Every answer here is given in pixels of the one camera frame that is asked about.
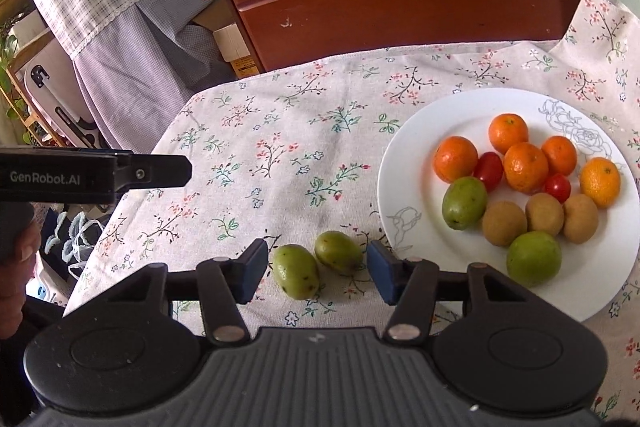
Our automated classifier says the white plate with rose print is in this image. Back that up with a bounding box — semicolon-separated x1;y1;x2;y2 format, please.
377;88;640;323

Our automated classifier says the open cardboard box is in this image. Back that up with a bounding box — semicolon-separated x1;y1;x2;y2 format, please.
192;0;261;80

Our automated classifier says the green oval jujube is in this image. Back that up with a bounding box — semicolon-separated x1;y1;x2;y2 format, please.
441;176;489;231
314;231;364;274
272;244;320;301

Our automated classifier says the brown kiwi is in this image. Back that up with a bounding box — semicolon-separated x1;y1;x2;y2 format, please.
563;193;599;244
525;192;565;237
482;200;528;248

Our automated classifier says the wooden plant shelf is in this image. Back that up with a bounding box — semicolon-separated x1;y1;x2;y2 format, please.
0;0;66;148

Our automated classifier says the red cherry tomato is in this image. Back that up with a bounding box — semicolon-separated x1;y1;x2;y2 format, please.
544;173;572;204
473;151;504;192

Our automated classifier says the small orange mandarin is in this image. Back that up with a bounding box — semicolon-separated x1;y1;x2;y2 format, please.
488;113;530;155
541;135;578;176
579;157;622;209
433;136;479;184
503;142;550;194

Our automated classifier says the floral beige tablecloth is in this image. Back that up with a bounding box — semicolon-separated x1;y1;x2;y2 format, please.
62;0;640;427

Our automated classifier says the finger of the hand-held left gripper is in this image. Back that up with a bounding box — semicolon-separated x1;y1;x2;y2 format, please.
116;153;193;192

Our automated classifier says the person's left hand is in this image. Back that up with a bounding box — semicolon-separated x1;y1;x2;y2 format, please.
0;221;42;340

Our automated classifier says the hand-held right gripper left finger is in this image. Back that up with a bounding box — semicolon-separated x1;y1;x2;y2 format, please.
107;238;269;348

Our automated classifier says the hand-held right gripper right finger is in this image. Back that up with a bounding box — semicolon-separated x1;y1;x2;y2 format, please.
366;240;531;348

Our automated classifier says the round green lime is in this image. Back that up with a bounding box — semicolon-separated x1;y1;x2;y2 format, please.
506;231;563;289

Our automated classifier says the white plastic board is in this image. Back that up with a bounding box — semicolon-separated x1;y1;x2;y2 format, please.
22;39;103;148

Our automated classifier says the purple grey checked cloth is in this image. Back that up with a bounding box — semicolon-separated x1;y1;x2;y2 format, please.
72;0;238;155

